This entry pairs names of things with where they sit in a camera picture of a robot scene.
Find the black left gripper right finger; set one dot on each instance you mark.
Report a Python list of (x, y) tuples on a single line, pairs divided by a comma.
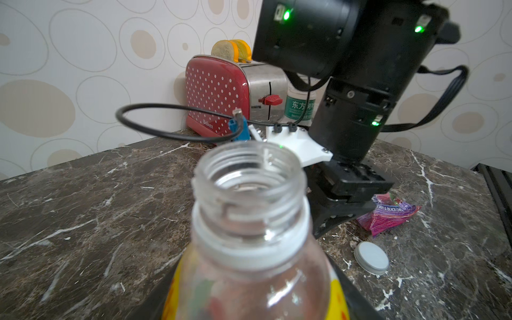
[(358, 307)]

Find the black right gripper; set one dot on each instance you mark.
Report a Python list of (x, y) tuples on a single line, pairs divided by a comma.
[(347, 123)]

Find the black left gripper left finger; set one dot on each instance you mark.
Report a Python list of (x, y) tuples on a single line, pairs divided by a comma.
[(152, 307)]

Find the clear pink drink bottle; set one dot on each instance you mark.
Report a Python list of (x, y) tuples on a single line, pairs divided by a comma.
[(252, 253)]

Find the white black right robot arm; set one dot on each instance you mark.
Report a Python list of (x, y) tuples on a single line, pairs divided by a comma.
[(365, 53)]

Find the green label water bottle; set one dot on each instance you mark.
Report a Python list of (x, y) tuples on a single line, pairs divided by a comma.
[(299, 105)]

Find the white loose bottle cap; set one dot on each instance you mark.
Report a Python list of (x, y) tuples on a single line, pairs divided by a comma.
[(371, 258)]

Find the purple candy bag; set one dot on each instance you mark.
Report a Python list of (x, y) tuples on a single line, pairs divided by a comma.
[(390, 211)]

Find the yellow toy toast slice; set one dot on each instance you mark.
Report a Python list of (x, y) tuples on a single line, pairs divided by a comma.
[(227, 50), (244, 51)]

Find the red and steel toaster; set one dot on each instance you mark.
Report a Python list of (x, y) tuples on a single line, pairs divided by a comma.
[(218, 85)]

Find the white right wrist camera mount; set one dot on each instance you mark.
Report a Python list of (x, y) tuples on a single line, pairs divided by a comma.
[(308, 151)]

